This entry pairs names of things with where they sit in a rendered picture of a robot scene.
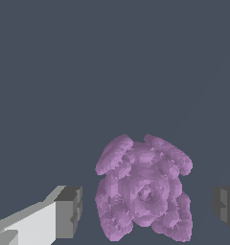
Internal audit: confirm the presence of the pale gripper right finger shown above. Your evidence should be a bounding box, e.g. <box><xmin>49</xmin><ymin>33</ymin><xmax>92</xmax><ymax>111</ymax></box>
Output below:
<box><xmin>211</xmin><ymin>185</ymin><xmax>230</xmax><ymax>237</ymax></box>

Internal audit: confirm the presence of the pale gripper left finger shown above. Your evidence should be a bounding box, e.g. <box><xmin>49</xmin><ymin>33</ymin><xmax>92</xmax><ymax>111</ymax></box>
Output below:
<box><xmin>0</xmin><ymin>185</ymin><xmax>83</xmax><ymax>245</ymax></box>

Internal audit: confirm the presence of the purple lumpy toy figure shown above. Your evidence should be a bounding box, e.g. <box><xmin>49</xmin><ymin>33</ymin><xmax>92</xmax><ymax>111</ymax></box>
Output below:
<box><xmin>94</xmin><ymin>133</ymin><xmax>195</xmax><ymax>243</ymax></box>

